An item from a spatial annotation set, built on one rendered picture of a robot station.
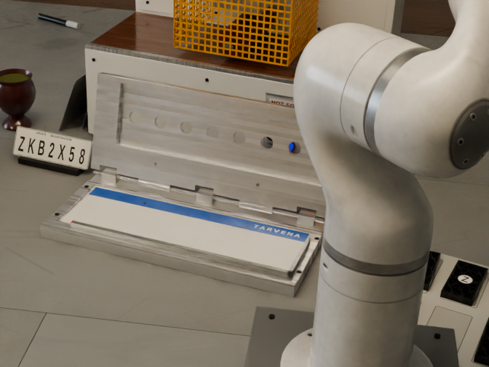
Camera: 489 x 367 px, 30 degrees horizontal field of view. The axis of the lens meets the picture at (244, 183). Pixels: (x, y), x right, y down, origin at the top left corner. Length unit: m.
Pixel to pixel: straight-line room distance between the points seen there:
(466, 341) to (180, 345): 0.41
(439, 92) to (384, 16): 0.95
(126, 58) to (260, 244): 0.49
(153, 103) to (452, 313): 0.62
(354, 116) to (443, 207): 0.80
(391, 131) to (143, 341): 0.57
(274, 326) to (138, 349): 0.21
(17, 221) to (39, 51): 0.80
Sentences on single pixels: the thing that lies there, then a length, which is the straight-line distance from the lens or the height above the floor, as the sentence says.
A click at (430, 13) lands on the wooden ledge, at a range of 2.75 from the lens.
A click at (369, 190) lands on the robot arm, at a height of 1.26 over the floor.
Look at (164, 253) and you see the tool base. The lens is 1.46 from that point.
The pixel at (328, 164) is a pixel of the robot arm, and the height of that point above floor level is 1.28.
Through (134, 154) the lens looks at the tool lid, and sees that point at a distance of 1.63.
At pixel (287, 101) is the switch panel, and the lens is 1.67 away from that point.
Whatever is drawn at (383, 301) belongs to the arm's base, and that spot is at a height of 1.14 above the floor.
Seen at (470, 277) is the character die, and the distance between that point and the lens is 1.48.
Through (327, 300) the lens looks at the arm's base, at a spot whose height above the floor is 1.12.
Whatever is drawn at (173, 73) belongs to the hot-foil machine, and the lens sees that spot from 1.74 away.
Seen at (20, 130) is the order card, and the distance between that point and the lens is 1.79.
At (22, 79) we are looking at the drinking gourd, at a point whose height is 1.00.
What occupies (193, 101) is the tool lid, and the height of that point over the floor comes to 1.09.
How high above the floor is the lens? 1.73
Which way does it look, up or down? 29 degrees down
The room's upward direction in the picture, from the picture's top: 3 degrees clockwise
